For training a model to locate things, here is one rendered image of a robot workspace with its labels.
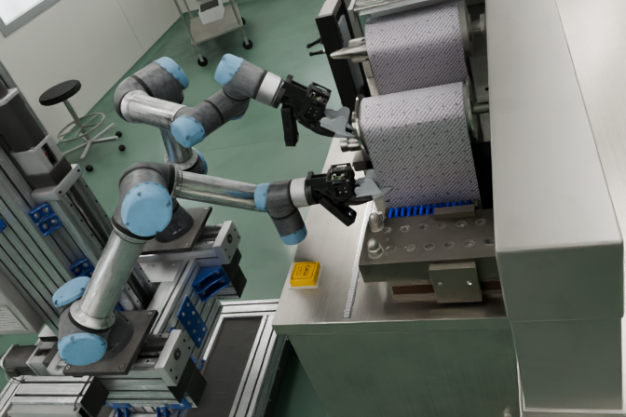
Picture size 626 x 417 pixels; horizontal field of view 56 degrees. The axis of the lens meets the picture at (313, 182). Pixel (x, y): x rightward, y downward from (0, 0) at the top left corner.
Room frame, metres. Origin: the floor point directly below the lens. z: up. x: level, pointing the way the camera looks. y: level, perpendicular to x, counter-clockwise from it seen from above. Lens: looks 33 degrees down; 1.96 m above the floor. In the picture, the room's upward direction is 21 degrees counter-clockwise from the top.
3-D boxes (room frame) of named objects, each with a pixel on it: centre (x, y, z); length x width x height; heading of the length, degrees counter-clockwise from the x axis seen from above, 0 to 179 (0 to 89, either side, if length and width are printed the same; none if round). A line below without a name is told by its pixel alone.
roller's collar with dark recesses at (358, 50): (1.48, -0.25, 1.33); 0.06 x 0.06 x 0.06; 65
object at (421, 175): (1.14, -0.26, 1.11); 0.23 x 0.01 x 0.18; 65
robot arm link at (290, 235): (1.32, 0.10, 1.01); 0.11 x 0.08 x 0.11; 9
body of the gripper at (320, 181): (1.23, -0.04, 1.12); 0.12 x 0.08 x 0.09; 65
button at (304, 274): (1.19, 0.11, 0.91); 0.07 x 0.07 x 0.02; 65
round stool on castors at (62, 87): (4.57, 1.58, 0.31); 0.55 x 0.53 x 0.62; 155
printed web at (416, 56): (1.31, -0.34, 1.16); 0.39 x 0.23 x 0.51; 155
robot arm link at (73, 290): (1.33, 0.73, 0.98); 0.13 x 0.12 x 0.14; 9
